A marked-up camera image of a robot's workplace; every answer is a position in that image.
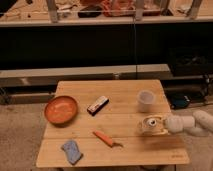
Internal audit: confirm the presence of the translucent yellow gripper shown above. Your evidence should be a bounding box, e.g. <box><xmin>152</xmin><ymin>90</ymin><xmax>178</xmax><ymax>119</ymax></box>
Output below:
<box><xmin>138</xmin><ymin>115</ymin><xmax>168</xmax><ymax>136</ymax></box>

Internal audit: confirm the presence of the small white bottle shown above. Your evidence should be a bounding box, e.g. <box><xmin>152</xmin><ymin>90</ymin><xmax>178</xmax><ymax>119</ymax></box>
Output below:
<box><xmin>147</xmin><ymin>118</ymin><xmax>158</xmax><ymax>127</ymax></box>

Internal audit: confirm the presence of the white plastic cup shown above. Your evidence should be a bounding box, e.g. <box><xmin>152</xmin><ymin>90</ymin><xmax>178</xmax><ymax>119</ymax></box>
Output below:
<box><xmin>137</xmin><ymin>90</ymin><xmax>156</xmax><ymax>113</ymax></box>

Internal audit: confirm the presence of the teal object on floor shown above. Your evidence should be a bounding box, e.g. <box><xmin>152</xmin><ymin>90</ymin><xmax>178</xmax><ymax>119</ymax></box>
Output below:
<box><xmin>170</xmin><ymin>96</ymin><xmax>190</xmax><ymax>109</ymax></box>

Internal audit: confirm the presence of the orange carrot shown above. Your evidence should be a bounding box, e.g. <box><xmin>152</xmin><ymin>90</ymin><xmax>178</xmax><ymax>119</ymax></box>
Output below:
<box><xmin>93</xmin><ymin>131</ymin><xmax>122</xmax><ymax>147</ymax></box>

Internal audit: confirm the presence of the wooden folding table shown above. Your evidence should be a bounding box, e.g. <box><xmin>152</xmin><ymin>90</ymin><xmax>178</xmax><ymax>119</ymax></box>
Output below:
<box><xmin>36</xmin><ymin>80</ymin><xmax>189</xmax><ymax>168</ymax></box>

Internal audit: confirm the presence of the orange bowl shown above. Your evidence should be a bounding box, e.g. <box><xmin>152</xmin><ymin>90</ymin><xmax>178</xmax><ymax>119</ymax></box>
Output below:
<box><xmin>44</xmin><ymin>96</ymin><xmax>78</xmax><ymax>125</ymax></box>

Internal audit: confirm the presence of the red object on shelf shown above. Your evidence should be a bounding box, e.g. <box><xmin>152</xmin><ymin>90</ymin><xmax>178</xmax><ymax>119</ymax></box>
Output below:
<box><xmin>101</xmin><ymin>0</ymin><xmax>135</xmax><ymax>17</ymax></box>

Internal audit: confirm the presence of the black hanging cable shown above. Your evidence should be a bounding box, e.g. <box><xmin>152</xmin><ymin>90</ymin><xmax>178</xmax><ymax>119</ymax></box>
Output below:
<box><xmin>132</xmin><ymin>0</ymin><xmax>139</xmax><ymax>80</ymax></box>

